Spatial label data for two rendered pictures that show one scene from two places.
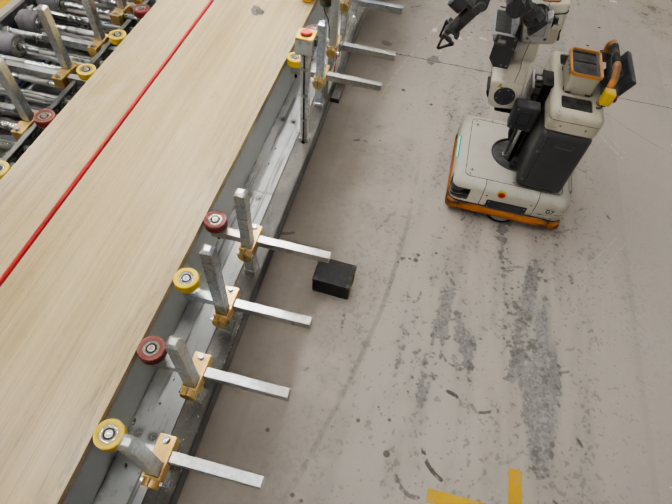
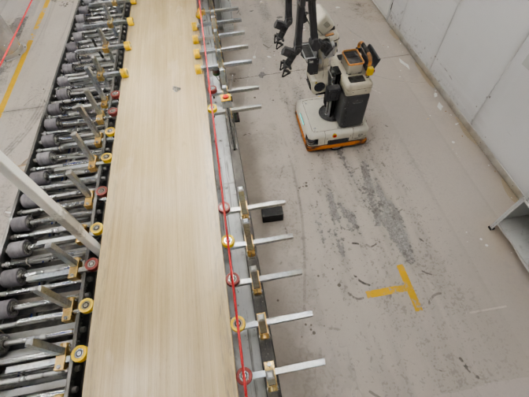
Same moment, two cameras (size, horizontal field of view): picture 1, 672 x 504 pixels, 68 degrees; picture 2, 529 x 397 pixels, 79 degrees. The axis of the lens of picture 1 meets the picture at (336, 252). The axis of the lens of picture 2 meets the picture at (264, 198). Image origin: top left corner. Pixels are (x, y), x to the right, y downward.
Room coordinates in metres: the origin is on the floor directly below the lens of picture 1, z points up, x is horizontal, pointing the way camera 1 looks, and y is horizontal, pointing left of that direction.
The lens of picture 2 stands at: (-0.14, 0.46, 2.69)
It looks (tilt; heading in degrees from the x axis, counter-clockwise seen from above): 56 degrees down; 345
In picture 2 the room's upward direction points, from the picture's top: 4 degrees counter-clockwise
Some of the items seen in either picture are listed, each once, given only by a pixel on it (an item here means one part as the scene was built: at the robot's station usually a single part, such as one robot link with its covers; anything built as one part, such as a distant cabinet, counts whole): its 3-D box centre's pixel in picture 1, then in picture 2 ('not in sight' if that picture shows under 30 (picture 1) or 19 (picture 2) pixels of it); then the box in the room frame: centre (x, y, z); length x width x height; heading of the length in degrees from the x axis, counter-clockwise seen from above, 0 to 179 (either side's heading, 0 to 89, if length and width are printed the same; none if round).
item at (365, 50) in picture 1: (351, 48); (234, 90); (2.26, 0.03, 0.84); 0.43 x 0.03 x 0.04; 82
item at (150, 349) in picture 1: (155, 355); (233, 281); (0.56, 0.50, 0.85); 0.08 x 0.08 x 0.11
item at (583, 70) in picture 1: (581, 71); (352, 61); (2.23, -1.10, 0.87); 0.23 x 0.15 x 0.11; 171
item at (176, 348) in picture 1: (189, 376); (256, 283); (0.50, 0.38, 0.87); 0.04 x 0.04 x 0.48; 82
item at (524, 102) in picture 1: (510, 99); (322, 87); (2.22, -0.81, 0.68); 0.28 x 0.27 x 0.25; 171
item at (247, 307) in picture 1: (247, 307); (260, 242); (0.78, 0.27, 0.80); 0.43 x 0.03 x 0.04; 82
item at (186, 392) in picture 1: (196, 376); (256, 283); (0.52, 0.38, 0.81); 0.14 x 0.06 x 0.05; 172
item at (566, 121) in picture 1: (552, 116); (344, 87); (2.24, -1.08, 0.59); 0.55 x 0.34 x 0.83; 171
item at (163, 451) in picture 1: (160, 461); (263, 326); (0.27, 0.41, 0.81); 0.14 x 0.06 x 0.05; 172
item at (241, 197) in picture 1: (246, 238); (244, 209); (0.99, 0.31, 0.90); 0.04 x 0.04 x 0.48; 82
